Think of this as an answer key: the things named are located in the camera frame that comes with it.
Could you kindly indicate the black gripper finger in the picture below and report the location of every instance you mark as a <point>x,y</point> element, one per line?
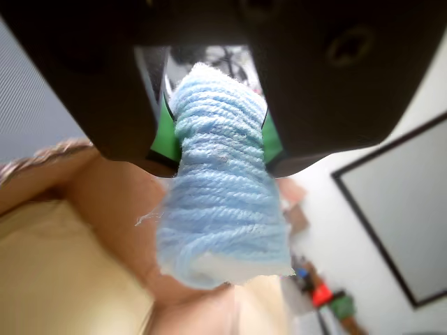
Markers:
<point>97,87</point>
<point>331,94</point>

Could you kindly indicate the block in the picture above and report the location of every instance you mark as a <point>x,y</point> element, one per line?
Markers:
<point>223,195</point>

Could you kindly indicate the open cardboard box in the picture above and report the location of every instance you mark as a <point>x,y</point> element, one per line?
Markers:
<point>52,261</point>

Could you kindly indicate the dark grey ribbed rubber mat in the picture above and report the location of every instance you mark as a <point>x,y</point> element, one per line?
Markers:
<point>31,104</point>

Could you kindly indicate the black framed white panel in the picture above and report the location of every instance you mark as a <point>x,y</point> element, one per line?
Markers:
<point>401,202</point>

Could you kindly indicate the red blurry object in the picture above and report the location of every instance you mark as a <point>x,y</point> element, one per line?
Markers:
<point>320,295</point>

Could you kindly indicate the green blurry object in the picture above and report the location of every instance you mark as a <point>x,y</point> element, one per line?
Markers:
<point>343,306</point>

